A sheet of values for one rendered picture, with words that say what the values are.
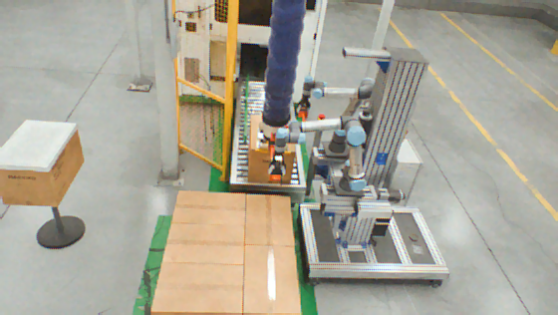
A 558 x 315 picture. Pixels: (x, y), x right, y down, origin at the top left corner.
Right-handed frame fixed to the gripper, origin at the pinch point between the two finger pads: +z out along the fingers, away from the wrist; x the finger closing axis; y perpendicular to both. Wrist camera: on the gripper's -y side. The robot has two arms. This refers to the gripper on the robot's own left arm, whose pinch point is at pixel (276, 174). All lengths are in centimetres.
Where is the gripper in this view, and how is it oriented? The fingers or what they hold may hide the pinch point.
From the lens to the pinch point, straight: 287.9
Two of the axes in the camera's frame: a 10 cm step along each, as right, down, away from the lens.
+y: -0.2, -5.9, 8.0
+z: -1.1, 8.0, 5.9
